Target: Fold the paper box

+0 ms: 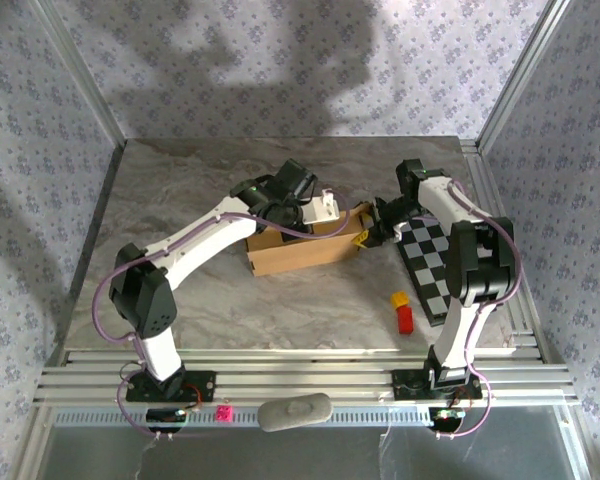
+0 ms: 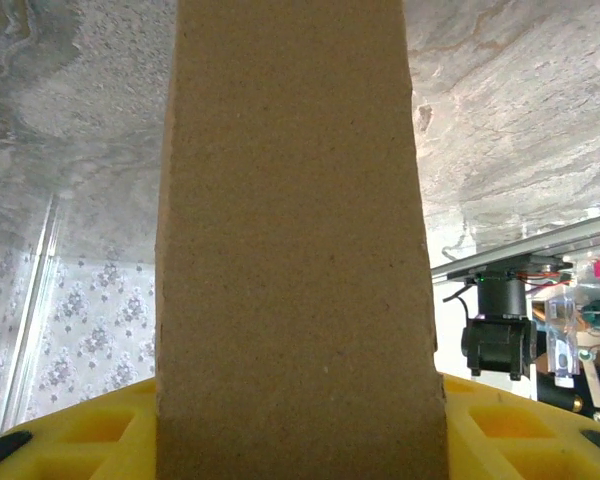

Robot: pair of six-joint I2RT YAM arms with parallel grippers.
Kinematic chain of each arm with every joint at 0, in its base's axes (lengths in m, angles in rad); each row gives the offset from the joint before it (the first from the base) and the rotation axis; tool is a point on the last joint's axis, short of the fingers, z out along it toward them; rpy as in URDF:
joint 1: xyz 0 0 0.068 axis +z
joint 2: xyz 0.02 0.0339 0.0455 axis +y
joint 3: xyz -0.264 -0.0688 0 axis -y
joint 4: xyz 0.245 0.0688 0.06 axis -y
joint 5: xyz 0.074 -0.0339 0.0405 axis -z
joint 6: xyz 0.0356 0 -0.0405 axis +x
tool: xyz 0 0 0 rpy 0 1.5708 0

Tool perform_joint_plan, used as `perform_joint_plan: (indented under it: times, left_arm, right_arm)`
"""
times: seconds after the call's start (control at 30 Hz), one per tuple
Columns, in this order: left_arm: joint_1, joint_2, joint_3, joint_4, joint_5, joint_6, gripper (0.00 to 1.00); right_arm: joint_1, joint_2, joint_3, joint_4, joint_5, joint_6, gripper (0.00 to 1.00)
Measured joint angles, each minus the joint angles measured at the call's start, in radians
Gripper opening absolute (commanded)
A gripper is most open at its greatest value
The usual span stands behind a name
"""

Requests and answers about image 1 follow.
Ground brown cardboard box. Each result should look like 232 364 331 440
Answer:
244 199 376 278

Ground black grey checkerboard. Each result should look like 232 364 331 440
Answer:
394 215 474 329

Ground red toy brick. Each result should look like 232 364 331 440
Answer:
395 306 416 336

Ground aluminium side rails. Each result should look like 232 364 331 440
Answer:
459 139 547 362

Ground grey oval stone pad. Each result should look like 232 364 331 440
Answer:
257 392 334 433

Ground small black circuit board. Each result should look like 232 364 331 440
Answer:
145 407 188 434
427 405 467 433

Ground grey lower panel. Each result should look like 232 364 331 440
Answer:
29 425 584 480

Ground aluminium rail frame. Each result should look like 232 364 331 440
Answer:
32 347 581 407

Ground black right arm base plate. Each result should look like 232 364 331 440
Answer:
390 368 483 402

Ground thin red black wire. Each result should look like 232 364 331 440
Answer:
178 383 205 414
448 385 476 411

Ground aluminium corner post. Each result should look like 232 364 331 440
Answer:
29 0 129 149
476 0 572 152

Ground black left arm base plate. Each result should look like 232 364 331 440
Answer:
124 368 218 403

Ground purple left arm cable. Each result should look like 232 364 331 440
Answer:
90 187 352 442

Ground slotted grey cable duct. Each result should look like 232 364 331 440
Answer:
52 404 434 430

